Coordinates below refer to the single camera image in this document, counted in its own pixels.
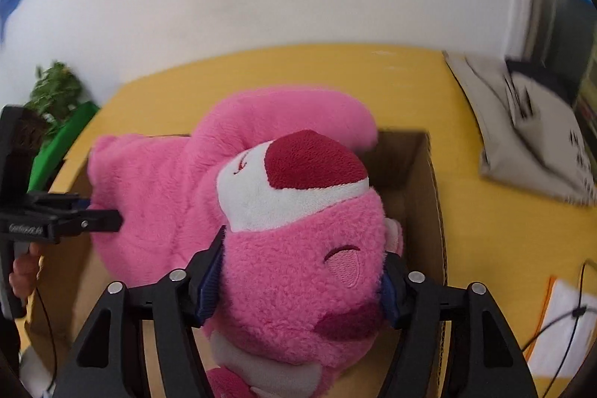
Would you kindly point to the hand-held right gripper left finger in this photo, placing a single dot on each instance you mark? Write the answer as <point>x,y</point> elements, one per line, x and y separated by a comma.
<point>212,281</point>

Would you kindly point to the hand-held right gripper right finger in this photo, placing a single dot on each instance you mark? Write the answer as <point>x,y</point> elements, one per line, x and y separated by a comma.
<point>387,291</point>

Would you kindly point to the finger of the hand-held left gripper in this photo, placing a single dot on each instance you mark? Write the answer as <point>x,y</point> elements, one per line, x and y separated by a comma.
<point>98,221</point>
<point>58,200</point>

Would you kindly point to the pink plush toy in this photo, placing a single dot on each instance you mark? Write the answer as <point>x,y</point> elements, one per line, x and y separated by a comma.
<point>289,286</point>

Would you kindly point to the cardboard box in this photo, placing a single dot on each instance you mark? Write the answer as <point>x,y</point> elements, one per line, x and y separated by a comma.
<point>410,174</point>

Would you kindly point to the person's left hand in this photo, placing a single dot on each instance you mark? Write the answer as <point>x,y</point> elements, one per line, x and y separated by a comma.
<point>23,274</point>

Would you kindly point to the green potted plant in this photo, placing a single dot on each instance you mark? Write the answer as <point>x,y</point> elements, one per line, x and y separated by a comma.
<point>56,85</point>

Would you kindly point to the white paper sheet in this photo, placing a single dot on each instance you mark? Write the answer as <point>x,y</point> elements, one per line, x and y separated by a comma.
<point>559,332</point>

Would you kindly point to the grey printed cloth bag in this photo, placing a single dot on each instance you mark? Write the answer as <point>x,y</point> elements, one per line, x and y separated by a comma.
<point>508,146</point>

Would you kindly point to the glass door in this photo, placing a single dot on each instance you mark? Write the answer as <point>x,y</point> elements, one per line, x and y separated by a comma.
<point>555,29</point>

